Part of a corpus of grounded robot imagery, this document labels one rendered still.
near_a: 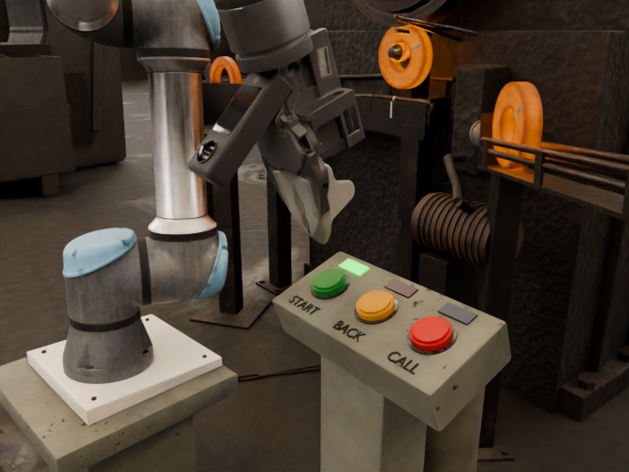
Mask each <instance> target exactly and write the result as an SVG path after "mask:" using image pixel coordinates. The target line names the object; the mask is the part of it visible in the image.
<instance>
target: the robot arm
mask: <svg viewBox="0 0 629 472"><path fill-rule="evenodd" d="M46 1H47V4H48V6H49V9H50V11H51V13H52V15H53V16H54V18H55V19H56V20H57V21H58V22H59V23H60V24H62V25H63V26H64V27H65V28H66V29H68V30H69V31H71V32H72V33H74V34H76V35H78V36H80V37H83V38H85V39H88V40H90V41H93V42H95V43H98V44H101V45H105V46H111V47H122V48H136V49H137V59H138V61H139V62H140V63H141V64H142V65H143V66H144V67H145V68H146V69H147V72H148V81H149V96H150V111H151V127H152V142H153V157H154V186H155V201H156V218H155V219H154V221H153V222H152V223H151V224H150V225H149V227H148V230H149V237H144V238H137V235H136V234H135V232H134V231H133V230H132V229H119V228H116V229H101V230H97V231H94V232H90V233H87V234H84V235H81V236H80V237H78V238H76V239H74V240H73V241H71V242H70V243H69V244H68V245H67V246H66V248H65V250H64V253H63V258H64V269H63V276H64V277H65V282H66V299H67V308H68V315H69V331H68V335H67V338H66V345H65V349H64V353H63V358H62V361H63V369H64V373H65V375H66V376H67V377H69V378H70V379H72V380H74V381H77V382H80V383H86V384H107V383H113V382H118V381H122V380H126V379H129V378H130V377H133V376H136V375H138V374H140V373H142V372H143V371H145V370H146V369H147V368H148V367H149V366H150V365H151V364H152V362H153V360H154V347H153V343H152V341H151V338H150V336H149V334H148V333H147V330H146V328H145V326H144V324H143V321H142V319H141V315H140V306H141V305H147V304H157V303H165V302H180V301H189V300H193V301H197V300H199V299H203V298H209V297H213V296H216V295H217V294H219V293H220V291H221V290H222V288H223V286H224V284H225V281H226V277H227V257H228V252H227V238H226V235H225V234H224V232H221V231H219V230H217V225H216V222H215V221H214V220H212V219H211V218H210V217H209V215H208V212H207V189H206V181H207V182H209V183H211V184H215V185H217V186H219V187H226V186H227V185H228V184H229V182H230V181H231V179H232V178H233V176H234V175H235V173H236V172H237V170H238V169H239V167H240V166H241V164H242V163H243V161H244V160H245V158H246V157H247V156H248V155H249V153H250V152H251V150H252V149H253V147H254V146H255V144H257V146H258V148H259V151H260V153H261V157H262V161H263V164H264V167H265V169H266V172H267V173H268V175H269V177H270V179H271V182H272V183H273V185H274V187H275V189H276V190H277V192H278V194H279V195H280V197H281V199H282V201H283V202H285V204H286V206H287V208H288V209H289V211H290V212H291V213H292V214H293V216H294V217H295V219H296V220H297V221H298V223H299V224H300V225H301V227H302V228H303V229H304V231H305V232H306V233H307V234H308V235H309V236H311V237H312V238H313V239H315V240H316V241H317V242H318V243H322V244H324V243H326V242H327V241H328V239H329V236H330V232H331V224H332V220H333V218H334V217H335V216H336V215H337V214H338V213H339V212H340V211H341V210H342V209H343V207H344V206H345V205H346V204H347V203H348V202H349V201H350V200H351V199H352V198H353V196H354V194H355V187H354V185H353V183H352V182H351V181H349V180H342V181H336V180H335V178H334V175H333V172H332V169H331V167H330V166H329V165H327V164H325V163H324V162H323V159H325V158H326V157H328V156H334V155H336V154H338V153H339V152H341V151H342V150H343V149H345V148H346V146H345V145H347V148H350V147H351V146H353V145H355V144H356V143H358V142H359V141H361V140H363V139H365V135H364V131H363V127H362V123H361V120H360V116H359V112H358V105H357V101H356V98H355V94H354V90H353V89H345V88H343V87H342V86H341V83H340V79H339V76H338V72H337V68H336V65H335V61H334V57H333V54H332V50H331V46H330V43H329V36H328V33H327V29H326V28H319V29H317V30H315V31H313V30H311V29H309V28H310V23H309V19H308V16H307V12H306V8H305V5H304V2H303V0H46ZM219 17H220V19H219ZM220 20H221V23H222V25H223V28H224V31H225V34H226V36H227V41H228V44H229V47H230V49H231V51H232V52H234V53H236V56H235V57H236V60H237V63H238V66H239V68H240V71H241V72H242V73H250V74H249V75H248V77H247V78H246V80H245V81H244V83H243V84H242V85H241V87H240V89H239V90H238V92H237V93H236V95H234V97H233V98H232V99H231V101H230V102H229V104H228V105H227V107H226V109H225V110H224V111H223V113H222V114H221V116H220V117H219V119H218V120H217V122H216V123H215V124H214V126H213V127H212V129H211V131H210V132H209V134H208V135H207V137H206V138H205V139H204V121H203V98H202V76H201V72H202V70H203V69H204V68H205V66H206V65H207V64H208V63H209V62H210V61H211V52H213V51H214V50H217V49H218V48H219V45H220V38H221V37H220ZM351 106H353V110H354V113H355V117H356V120H357V124H358V130H356V131H355V129H354V126H353V122H352V118H351V114H350V110H349V107H351Z"/></svg>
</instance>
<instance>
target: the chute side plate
mask: <svg viewBox="0 0 629 472"><path fill-rule="evenodd" d="M356 101H357V105H358V112H359V116H360V120H361V123H362V127H363V130H364V131H373V132H378V133H384V134H389V135H394V136H399V137H401V136H402V125H412V126H419V127H420V131H419V140H426V127H427V111H428V105H422V104H415V103H407V102H400V101H392V100H385V99H377V98H356ZM390 102H392V118H390ZM349 110H350V114H351V118H352V122H353V126H354V129H355V130H358V124H357V120H356V117H355V113H354V110H353V106H351V107H349Z"/></svg>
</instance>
